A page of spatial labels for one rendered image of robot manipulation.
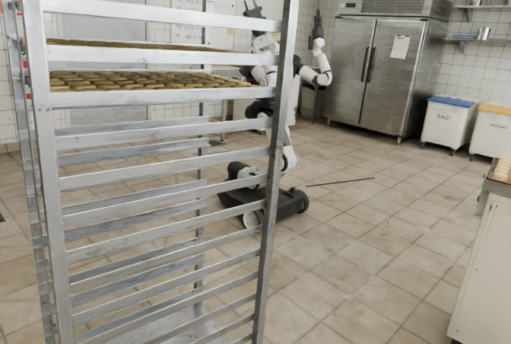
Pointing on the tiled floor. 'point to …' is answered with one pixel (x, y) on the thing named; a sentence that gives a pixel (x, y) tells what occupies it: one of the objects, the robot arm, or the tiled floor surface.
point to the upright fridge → (382, 95)
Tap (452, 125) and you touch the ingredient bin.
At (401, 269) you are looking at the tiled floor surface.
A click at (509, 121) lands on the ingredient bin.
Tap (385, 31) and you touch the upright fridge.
